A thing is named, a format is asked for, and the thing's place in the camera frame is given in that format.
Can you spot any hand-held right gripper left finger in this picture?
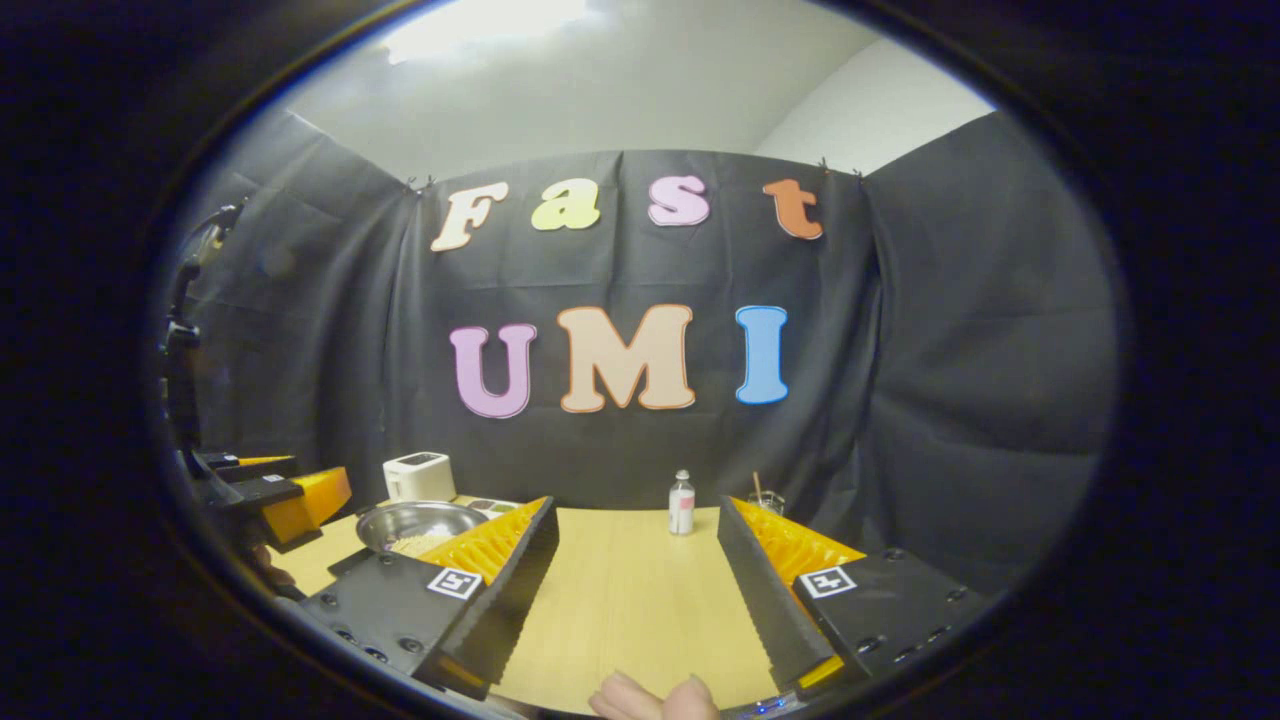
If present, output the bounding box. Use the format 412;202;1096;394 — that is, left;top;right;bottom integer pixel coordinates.
300;496;561;701

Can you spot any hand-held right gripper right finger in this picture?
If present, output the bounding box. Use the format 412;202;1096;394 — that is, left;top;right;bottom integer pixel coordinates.
717;496;991;696

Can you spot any white toaster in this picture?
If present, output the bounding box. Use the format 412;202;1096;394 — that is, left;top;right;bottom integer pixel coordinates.
383;451;457;504

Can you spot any clear plastic bottle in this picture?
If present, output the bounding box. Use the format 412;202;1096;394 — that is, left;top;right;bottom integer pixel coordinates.
668;470;697;537

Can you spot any black backdrop cloth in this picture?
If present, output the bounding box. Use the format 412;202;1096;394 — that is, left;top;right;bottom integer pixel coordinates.
160;108;1121;601

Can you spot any steel pot with black handles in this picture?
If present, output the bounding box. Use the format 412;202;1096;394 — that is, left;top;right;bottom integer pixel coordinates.
356;500;491;558

